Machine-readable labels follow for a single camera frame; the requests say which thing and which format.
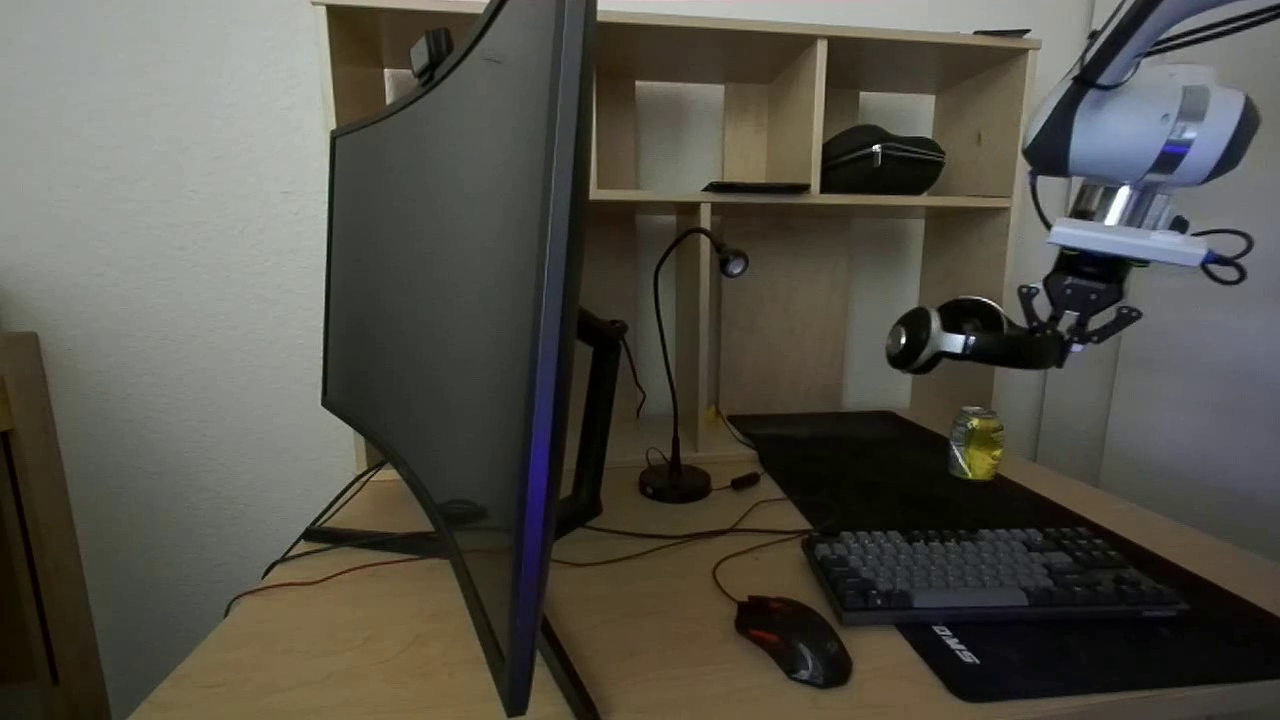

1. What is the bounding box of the black webcam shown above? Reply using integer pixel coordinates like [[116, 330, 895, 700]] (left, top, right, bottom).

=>
[[403, 22, 459, 86]]

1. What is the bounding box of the yellow glass jar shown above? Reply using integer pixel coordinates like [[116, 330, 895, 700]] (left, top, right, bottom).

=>
[[945, 398, 1010, 489]]

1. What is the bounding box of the flat black device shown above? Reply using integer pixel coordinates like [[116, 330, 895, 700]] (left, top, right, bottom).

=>
[[701, 177, 815, 201]]

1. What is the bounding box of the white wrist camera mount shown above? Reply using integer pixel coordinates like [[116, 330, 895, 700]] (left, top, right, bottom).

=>
[[1047, 217, 1211, 271]]

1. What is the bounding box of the orange mouse cable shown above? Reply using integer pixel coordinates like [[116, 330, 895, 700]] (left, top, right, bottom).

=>
[[705, 526, 813, 611]]

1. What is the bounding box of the orange thin cable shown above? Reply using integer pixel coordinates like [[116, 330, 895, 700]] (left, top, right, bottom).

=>
[[219, 546, 463, 620]]

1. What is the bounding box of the black lamp cable switch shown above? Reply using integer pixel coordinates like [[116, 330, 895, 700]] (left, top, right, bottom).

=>
[[709, 463, 769, 495]]

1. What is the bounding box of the black curved computer monitor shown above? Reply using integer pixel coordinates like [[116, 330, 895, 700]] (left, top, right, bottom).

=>
[[318, 0, 601, 720]]

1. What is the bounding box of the black gooseneck desk lamp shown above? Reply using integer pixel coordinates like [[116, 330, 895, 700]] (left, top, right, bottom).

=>
[[636, 224, 753, 506]]

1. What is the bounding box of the black red computer mouse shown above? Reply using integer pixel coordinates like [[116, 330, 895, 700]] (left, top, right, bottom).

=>
[[733, 591, 856, 693]]

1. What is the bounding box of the black hard case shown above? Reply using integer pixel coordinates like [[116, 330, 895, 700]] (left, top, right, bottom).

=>
[[819, 118, 946, 201]]

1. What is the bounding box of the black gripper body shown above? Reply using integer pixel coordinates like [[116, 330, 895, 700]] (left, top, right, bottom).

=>
[[1038, 248, 1136, 322]]

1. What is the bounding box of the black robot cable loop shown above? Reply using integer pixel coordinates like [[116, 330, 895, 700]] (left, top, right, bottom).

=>
[[1187, 224, 1260, 291]]

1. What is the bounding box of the black desk mat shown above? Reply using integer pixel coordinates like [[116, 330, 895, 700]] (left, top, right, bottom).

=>
[[728, 407, 1280, 707]]

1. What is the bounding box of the brown wooden furniture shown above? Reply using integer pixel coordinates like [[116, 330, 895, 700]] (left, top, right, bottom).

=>
[[0, 329, 116, 720]]

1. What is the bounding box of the grey mechanical keyboard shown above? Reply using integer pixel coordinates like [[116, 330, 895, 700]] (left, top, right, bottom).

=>
[[801, 519, 1190, 628]]

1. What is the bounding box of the wooden shelf unit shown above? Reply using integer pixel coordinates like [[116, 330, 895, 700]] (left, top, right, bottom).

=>
[[314, 0, 1044, 463]]

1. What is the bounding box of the black monitor stand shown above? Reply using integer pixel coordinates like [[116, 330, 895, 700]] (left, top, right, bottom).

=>
[[300, 308, 631, 720]]

